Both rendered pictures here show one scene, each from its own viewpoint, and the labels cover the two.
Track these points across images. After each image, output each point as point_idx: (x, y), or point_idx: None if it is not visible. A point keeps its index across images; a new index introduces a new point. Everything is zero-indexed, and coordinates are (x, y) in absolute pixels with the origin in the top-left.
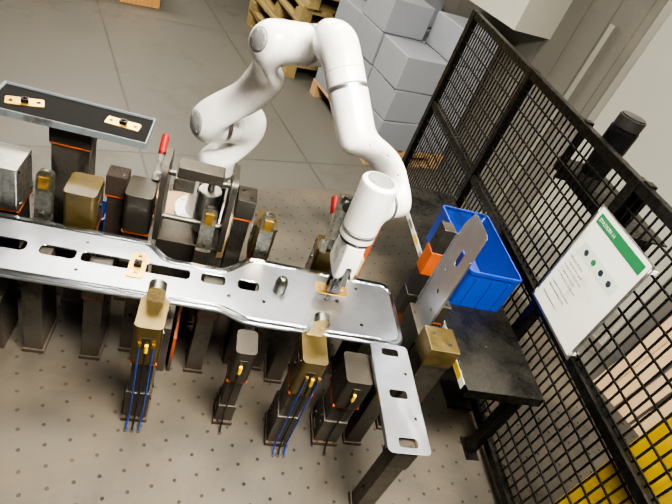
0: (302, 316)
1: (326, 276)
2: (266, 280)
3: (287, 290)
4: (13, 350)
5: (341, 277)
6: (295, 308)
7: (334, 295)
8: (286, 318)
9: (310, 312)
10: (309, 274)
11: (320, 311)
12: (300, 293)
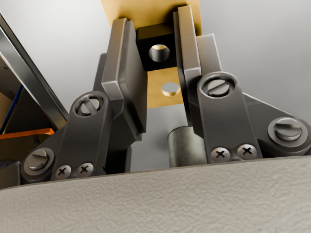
0: (286, 72)
1: (3, 19)
2: (160, 160)
3: (175, 122)
4: None
5: (125, 73)
6: (250, 95)
7: (200, 14)
8: (299, 109)
9: (261, 51)
10: (52, 80)
11: (247, 15)
12: (171, 92)
